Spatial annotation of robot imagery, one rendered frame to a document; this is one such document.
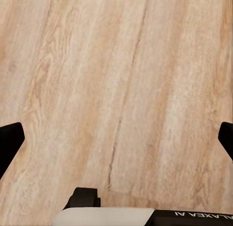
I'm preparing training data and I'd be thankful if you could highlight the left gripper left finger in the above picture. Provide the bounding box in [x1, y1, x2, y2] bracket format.
[0, 122, 24, 179]

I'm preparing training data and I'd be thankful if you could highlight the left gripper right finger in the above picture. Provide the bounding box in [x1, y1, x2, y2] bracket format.
[218, 122, 233, 160]

